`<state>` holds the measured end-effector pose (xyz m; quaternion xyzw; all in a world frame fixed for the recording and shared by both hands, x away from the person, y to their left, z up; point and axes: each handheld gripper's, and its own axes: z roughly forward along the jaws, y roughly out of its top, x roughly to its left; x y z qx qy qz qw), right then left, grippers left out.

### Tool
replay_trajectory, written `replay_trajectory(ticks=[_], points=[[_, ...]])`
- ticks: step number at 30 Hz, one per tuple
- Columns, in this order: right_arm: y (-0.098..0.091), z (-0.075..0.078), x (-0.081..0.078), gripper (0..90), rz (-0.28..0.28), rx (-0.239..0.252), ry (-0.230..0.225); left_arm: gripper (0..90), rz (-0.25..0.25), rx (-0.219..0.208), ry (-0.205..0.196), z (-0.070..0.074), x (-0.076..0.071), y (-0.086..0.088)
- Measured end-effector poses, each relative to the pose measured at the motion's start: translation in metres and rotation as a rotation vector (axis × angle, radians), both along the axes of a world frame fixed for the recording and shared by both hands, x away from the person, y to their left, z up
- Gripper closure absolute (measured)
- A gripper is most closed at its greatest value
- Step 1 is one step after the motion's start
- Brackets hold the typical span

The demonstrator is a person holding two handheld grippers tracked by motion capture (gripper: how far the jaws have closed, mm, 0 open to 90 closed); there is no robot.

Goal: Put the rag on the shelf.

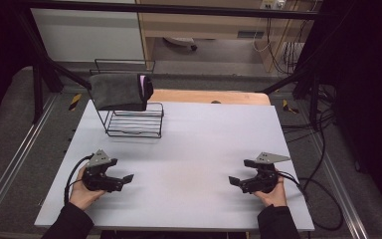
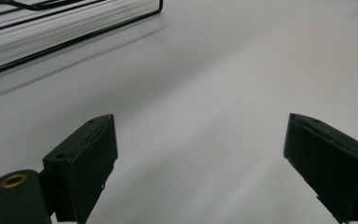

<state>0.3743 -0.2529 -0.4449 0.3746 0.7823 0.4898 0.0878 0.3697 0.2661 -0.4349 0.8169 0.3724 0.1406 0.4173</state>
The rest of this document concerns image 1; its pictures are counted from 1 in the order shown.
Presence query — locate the aluminium rail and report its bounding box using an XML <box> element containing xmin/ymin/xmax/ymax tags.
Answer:
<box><xmin>311</xmin><ymin>132</ymin><xmax>370</xmax><ymax>239</ymax></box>
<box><xmin>0</xmin><ymin>95</ymin><xmax>58</xmax><ymax>227</ymax></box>

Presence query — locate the person's left hand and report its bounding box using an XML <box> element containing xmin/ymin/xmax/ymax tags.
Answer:
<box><xmin>69</xmin><ymin>165</ymin><xmax>107</xmax><ymax>211</ymax></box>

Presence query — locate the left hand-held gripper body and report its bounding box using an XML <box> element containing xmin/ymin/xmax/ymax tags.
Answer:
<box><xmin>81</xmin><ymin>148</ymin><xmax>125</xmax><ymax>194</ymax></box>

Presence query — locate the bundle of black cables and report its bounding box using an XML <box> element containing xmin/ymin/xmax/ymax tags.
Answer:
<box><xmin>280</xmin><ymin>83</ymin><xmax>337</xmax><ymax>144</ymax></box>

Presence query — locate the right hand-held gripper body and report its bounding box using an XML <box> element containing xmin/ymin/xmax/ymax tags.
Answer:
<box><xmin>241</xmin><ymin>151</ymin><xmax>291</xmax><ymax>195</ymax></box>

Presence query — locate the person's right hand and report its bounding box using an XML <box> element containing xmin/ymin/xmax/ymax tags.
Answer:
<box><xmin>253</xmin><ymin>168</ymin><xmax>288</xmax><ymax>208</ymax></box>

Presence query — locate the dark grey towel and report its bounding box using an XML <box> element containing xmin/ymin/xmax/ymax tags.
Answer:
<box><xmin>89</xmin><ymin>73</ymin><xmax>154</xmax><ymax>113</ymax></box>

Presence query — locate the light wooden desk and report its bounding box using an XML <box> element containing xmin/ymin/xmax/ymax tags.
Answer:
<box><xmin>135</xmin><ymin>0</ymin><xmax>314</xmax><ymax>73</ymax></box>

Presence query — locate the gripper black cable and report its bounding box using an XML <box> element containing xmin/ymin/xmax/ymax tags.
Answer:
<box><xmin>278</xmin><ymin>170</ymin><xmax>344</xmax><ymax>232</ymax></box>
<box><xmin>63</xmin><ymin>153</ymin><xmax>96</xmax><ymax>205</ymax></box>

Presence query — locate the wooden table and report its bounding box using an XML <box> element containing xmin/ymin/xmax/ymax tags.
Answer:
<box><xmin>148</xmin><ymin>89</ymin><xmax>272</xmax><ymax>107</ymax></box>

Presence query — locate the black metal frame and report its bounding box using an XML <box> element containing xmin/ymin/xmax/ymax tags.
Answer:
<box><xmin>14</xmin><ymin>0</ymin><xmax>322</xmax><ymax>124</ymax></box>

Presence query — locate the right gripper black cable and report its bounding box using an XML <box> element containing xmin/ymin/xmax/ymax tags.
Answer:
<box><xmin>278</xmin><ymin>170</ymin><xmax>344</xmax><ymax>232</ymax></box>

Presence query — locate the chair base with caster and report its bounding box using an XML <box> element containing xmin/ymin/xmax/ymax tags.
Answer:
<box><xmin>163</xmin><ymin>36</ymin><xmax>199</xmax><ymax>52</ymax></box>

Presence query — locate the yellow black tape strip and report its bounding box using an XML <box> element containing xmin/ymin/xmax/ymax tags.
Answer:
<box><xmin>282</xmin><ymin>99</ymin><xmax>299</xmax><ymax>115</ymax></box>
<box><xmin>68</xmin><ymin>93</ymin><xmax>83</xmax><ymax>112</ymax></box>

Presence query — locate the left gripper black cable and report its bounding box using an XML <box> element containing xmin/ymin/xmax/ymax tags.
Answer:
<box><xmin>63</xmin><ymin>153</ymin><xmax>96</xmax><ymax>205</ymax></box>

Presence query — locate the black wire rack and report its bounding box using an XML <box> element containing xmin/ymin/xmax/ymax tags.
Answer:
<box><xmin>89</xmin><ymin>59</ymin><xmax>165</xmax><ymax>139</ymax></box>

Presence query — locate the white panel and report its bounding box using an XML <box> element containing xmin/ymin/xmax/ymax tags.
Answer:
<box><xmin>30</xmin><ymin>7</ymin><xmax>145</xmax><ymax>63</ymax></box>

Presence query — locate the white power strip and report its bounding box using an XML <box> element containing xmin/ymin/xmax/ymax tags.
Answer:
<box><xmin>260</xmin><ymin>0</ymin><xmax>287</xmax><ymax>10</ymax></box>

